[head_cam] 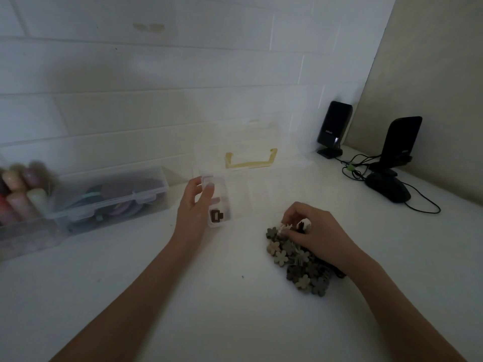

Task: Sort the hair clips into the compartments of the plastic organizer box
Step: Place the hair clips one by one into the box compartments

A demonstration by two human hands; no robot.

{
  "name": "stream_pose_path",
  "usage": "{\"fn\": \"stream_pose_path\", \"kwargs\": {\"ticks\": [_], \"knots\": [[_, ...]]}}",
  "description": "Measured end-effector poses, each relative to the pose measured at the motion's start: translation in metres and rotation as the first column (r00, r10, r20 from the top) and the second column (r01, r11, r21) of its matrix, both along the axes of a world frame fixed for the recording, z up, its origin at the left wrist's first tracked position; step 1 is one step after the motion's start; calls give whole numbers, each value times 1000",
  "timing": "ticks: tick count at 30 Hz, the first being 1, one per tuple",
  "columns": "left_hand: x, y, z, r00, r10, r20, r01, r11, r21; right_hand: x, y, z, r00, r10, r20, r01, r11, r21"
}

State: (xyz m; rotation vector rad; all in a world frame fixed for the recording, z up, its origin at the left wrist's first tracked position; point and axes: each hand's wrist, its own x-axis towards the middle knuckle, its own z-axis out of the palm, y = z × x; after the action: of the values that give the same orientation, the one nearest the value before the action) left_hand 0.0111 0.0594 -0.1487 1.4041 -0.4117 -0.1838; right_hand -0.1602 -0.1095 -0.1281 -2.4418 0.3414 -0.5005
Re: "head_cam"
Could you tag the pile of flower hair clips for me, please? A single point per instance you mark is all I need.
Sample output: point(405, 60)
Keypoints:
point(302, 267)

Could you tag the cream flower hair clip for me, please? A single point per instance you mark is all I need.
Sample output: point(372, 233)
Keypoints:
point(283, 227)

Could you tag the person's right thumb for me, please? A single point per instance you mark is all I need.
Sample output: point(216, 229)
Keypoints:
point(304, 226)

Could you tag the clear lidded storage box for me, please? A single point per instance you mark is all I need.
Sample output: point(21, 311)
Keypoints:
point(109, 201)

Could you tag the person's right hand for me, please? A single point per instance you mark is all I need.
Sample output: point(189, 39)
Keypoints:
point(326, 233)

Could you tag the person's left forearm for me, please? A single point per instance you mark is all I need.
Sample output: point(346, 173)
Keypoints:
point(132, 297)

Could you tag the person's left thumb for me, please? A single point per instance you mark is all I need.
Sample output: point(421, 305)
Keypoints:
point(206, 193)

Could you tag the coloured hair accessories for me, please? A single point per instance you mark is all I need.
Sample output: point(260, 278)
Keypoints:
point(113, 201)

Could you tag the tall black speaker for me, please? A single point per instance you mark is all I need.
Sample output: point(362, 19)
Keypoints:
point(400, 143)

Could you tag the person's right forearm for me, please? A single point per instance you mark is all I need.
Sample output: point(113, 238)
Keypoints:
point(400, 309)

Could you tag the dark brown hair clip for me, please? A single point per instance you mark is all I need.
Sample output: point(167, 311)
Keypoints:
point(216, 216)

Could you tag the person's left hand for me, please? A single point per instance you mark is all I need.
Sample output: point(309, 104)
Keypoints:
point(190, 216)

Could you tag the clear open storage bin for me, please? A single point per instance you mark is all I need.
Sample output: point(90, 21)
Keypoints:
point(26, 233)

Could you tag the row of pastel bottles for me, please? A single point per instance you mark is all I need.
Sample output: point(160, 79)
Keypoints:
point(22, 192)

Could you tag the black computer mouse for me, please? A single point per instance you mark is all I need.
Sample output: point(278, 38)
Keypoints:
point(388, 187)

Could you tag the small clear plastic box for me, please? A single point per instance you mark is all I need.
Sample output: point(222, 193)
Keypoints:
point(218, 199)

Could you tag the small black speaker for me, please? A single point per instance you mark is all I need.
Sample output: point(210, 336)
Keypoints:
point(334, 126)

